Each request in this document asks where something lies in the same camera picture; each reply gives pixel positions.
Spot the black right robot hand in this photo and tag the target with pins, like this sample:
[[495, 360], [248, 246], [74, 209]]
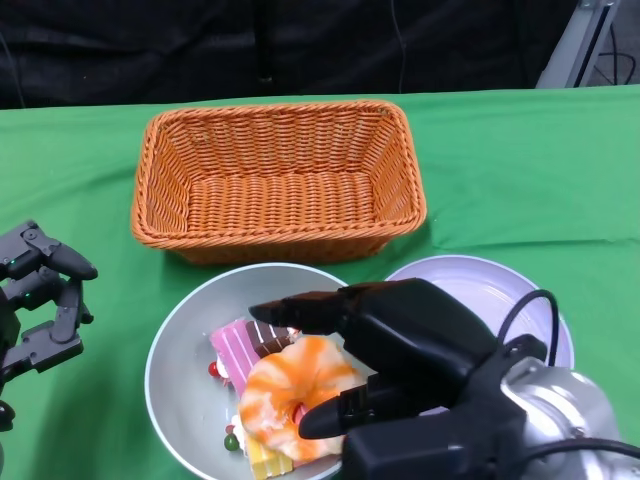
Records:
[[420, 340]]

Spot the magenta pink cake slice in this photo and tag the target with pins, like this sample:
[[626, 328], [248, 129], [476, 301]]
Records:
[[232, 350]]

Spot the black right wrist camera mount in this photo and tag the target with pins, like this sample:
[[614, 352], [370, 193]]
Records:
[[425, 450]]

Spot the lilac round plate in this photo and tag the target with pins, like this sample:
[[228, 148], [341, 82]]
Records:
[[475, 280]]

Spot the orange wicker basket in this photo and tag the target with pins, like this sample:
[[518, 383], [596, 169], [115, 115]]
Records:
[[280, 200]]

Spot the green tablecloth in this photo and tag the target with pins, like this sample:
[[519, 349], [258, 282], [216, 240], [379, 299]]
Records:
[[500, 200]]

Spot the salmon pink cake slice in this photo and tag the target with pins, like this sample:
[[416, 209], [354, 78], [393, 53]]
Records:
[[315, 461]]

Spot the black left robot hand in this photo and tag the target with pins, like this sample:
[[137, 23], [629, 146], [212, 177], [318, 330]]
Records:
[[45, 345]]

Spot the black backdrop curtain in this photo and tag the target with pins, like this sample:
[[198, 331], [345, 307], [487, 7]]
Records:
[[150, 50]]

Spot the grey-green bowl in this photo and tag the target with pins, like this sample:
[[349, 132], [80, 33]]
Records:
[[190, 350]]

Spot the grey metal stand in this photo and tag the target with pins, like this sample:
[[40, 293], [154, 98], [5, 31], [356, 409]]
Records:
[[575, 50]]

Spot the brown chocolate cake slice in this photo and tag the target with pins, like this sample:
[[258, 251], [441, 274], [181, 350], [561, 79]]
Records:
[[267, 340]]

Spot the yellow cake slice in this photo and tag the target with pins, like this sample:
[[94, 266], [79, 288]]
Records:
[[267, 460]]

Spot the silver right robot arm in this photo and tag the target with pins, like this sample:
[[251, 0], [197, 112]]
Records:
[[565, 400]]

